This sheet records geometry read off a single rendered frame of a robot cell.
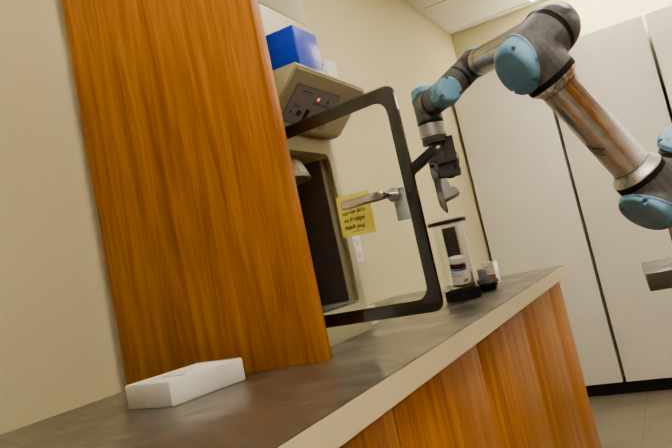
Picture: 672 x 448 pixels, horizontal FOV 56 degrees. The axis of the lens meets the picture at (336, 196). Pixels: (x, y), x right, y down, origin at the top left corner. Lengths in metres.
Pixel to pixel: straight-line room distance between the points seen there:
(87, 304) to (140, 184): 0.28
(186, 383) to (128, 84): 0.66
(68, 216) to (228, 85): 0.46
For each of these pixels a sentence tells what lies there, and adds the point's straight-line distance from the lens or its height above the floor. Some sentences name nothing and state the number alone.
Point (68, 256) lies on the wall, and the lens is 1.44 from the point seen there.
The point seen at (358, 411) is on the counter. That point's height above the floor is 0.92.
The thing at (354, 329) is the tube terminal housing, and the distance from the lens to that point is 1.46.
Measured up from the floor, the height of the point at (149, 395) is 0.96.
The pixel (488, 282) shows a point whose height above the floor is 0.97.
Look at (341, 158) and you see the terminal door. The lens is 1.17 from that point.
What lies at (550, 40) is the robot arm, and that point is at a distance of 1.42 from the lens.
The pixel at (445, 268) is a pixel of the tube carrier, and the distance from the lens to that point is 1.78.
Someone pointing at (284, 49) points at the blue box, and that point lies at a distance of 1.33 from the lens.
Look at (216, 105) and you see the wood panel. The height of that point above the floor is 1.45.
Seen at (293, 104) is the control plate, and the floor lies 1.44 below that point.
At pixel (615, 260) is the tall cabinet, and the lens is 4.20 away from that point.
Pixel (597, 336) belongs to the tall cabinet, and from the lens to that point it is 4.27.
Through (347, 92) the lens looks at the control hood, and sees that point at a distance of 1.48.
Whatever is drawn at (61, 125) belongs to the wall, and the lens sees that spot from 1.52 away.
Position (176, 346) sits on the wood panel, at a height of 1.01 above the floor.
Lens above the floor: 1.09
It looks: 7 degrees up
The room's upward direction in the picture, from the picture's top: 12 degrees counter-clockwise
